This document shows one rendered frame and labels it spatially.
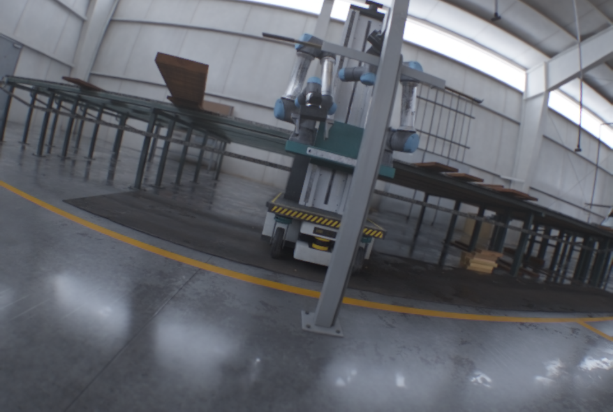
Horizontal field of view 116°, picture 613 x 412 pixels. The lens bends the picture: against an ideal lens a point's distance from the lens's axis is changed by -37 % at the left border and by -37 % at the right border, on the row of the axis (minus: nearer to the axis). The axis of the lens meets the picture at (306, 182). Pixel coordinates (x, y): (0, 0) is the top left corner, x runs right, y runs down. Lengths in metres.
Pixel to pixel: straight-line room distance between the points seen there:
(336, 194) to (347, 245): 0.98
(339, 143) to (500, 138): 9.55
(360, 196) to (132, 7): 11.34
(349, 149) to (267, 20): 8.22
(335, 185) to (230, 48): 8.03
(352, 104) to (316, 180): 0.56
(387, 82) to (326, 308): 0.82
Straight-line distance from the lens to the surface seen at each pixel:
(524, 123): 11.74
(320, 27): 8.34
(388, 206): 8.43
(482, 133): 10.64
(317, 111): 1.42
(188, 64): 1.53
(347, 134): 1.91
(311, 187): 1.92
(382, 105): 1.05
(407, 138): 1.74
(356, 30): 2.24
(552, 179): 12.98
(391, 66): 1.11
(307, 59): 1.78
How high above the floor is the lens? 0.52
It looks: 1 degrees down
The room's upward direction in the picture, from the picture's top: 14 degrees clockwise
